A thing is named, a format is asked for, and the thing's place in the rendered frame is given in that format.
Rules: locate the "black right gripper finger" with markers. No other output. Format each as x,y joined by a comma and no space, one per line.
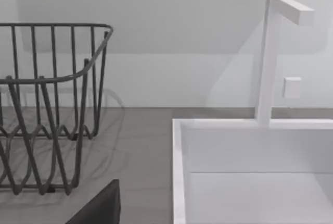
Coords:
104,205

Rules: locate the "tall white tap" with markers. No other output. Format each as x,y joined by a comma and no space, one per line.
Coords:
269,65

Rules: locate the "white sink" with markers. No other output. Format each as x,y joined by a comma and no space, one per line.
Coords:
234,169

